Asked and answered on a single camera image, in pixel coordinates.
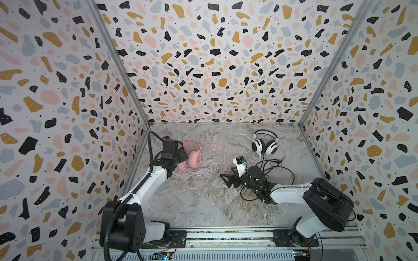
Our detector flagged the pink headphones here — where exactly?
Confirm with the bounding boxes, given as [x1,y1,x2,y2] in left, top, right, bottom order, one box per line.
[177,140,202,171]

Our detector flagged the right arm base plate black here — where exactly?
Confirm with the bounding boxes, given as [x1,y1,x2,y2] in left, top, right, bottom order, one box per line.
[273,229,320,248]

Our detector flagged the aluminium corner post left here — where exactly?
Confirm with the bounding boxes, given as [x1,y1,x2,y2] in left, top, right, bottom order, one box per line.
[84,0,150,129]

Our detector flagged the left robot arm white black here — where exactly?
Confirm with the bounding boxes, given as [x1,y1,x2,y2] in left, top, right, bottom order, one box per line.
[100,152,188,257]

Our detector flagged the white black headphones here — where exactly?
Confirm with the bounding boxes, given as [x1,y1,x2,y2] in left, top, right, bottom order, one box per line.
[251,129,279,158]

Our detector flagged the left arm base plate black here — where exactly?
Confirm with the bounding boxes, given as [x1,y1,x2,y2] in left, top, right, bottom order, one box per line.
[140,230,187,251]

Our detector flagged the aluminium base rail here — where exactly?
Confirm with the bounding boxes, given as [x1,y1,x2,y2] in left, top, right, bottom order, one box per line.
[124,226,373,261]

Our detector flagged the pink headphone cable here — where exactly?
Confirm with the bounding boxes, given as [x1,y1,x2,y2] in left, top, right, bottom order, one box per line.
[175,142,255,191]

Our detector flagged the aluminium corner post right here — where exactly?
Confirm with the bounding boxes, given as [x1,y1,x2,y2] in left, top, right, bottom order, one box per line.
[298,0,374,129]

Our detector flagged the aluminium corner post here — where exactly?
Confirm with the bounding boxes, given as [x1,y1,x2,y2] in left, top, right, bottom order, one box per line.
[298,0,374,129]
[84,0,150,129]

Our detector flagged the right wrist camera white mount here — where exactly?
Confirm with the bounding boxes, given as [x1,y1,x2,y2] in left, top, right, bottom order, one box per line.
[233,156,248,177]

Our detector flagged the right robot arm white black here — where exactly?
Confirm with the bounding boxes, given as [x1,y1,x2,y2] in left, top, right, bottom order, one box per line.
[220,166,355,245]

